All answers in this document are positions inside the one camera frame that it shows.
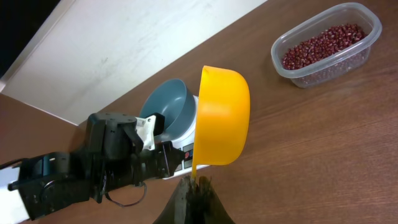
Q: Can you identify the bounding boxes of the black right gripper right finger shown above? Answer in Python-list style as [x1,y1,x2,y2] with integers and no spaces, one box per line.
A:
[195,176,234,224]

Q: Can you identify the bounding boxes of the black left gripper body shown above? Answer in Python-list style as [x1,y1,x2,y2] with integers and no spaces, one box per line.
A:
[131,141,185,186]

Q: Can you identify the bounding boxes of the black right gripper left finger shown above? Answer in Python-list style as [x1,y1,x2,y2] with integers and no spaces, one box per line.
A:
[154,176,193,224]

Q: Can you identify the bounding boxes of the yellow plastic measuring scoop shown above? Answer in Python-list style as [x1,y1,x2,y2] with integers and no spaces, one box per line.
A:
[192,66,251,179]

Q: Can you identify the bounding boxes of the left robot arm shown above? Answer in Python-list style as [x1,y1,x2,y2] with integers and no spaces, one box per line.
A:
[1,113,184,223]

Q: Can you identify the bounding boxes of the white digital kitchen scale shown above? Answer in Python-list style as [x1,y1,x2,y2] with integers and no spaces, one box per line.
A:
[164,96,198,180]

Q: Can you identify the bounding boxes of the blue plastic bowl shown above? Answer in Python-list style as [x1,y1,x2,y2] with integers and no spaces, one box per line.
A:
[139,79,196,142]

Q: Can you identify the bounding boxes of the red adzuki beans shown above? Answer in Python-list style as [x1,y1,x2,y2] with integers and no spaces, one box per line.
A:
[282,24,368,70]

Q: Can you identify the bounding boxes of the clear plastic container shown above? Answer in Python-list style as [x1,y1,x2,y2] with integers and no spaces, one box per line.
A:
[271,2,382,88]

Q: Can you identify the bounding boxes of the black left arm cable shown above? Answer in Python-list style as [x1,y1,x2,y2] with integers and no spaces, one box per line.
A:
[104,182,147,208]

